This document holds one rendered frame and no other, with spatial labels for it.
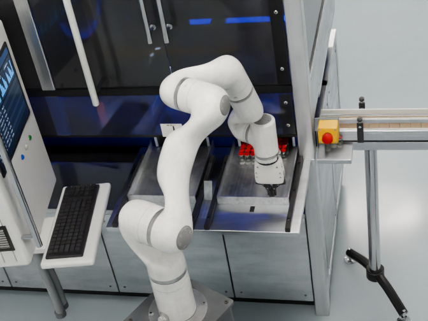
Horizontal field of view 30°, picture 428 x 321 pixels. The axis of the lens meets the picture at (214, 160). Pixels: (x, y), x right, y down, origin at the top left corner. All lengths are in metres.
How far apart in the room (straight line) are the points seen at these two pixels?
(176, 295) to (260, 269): 1.08
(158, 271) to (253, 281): 1.21
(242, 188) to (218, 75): 0.70
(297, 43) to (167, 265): 0.90
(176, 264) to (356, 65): 3.11
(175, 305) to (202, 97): 0.65
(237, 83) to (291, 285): 1.35
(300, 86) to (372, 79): 2.28
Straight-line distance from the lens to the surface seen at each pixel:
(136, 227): 2.29
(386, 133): 3.07
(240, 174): 3.00
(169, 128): 3.05
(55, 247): 2.98
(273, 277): 3.49
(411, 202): 4.16
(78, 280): 3.81
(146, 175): 3.09
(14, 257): 2.97
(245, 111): 2.49
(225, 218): 2.82
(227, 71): 2.35
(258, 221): 2.79
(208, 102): 2.22
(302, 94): 2.86
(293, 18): 2.71
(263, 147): 2.66
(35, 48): 3.04
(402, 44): 5.44
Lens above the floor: 2.74
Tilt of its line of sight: 37 degrees down
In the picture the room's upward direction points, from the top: 11 degrees counter-clockwise
